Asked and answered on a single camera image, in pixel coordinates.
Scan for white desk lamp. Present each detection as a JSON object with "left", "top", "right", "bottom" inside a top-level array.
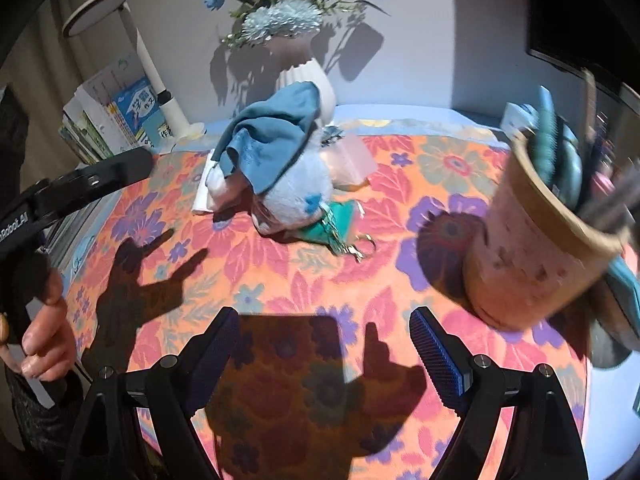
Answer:
[{"left": 62, "top": 0, "right": 207, "bottom": 141}]

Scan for green pouch with keyring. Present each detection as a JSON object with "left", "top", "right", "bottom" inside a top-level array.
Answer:
[{"left": 285, "top": 200, "right": 378, "bottom": 262}]

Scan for pens in holder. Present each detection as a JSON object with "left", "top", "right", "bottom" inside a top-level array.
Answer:
[{"left": 526, "top": 68, "right": 639, "bottom": 234}]

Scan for teal blue cloth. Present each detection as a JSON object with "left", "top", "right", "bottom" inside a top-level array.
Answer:
[{"left": 213, "top": 81, "right": 320, "bottom": 192}]

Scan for pink translucent pouch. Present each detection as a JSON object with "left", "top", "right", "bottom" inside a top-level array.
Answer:
[{"left": 320, "top": 133, "right": 378, "bottom": 191}]

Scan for person's left hand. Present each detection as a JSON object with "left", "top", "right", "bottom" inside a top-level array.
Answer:
[{"left": 1, "top": 268, "right": 76, "bottom": 382}]

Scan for grey plush bunny toy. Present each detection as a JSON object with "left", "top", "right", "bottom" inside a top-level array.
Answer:
[{"left": 202, "top": 127, "right": 333, "bottom": 236}]

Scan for blue cover book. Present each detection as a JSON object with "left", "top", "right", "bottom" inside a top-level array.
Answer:
[{"left": 114, "top": 77, "right": 172, "bottom": 151}]

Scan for floral orange tablecloth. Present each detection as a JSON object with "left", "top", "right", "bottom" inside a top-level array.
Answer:
[{"left": 67, "top": 129, "right": 587, "bottom": 479}]

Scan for stack of books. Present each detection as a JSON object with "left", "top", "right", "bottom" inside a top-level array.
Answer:
[{"left": 63, "top": 51, "right": 145, "bottom": 159}]

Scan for white folded towel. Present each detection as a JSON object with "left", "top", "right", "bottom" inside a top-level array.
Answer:
[{"left": 191, "top": 150, "right": 217, "bottom": 214}]

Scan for white ribbed vase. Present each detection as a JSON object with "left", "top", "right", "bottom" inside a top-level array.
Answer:
[{"left": 274, "top": 56, "right": 338, "bottom": 126}]

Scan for light blue cloth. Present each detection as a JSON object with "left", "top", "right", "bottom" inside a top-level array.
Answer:
[{"left": 604, "top": 257, "right": 639, "bottom": 336}]

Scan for cork pen holder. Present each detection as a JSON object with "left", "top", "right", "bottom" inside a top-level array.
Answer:
[{"left": 463, "top": 133, "right": 630, "bottom": 332}]

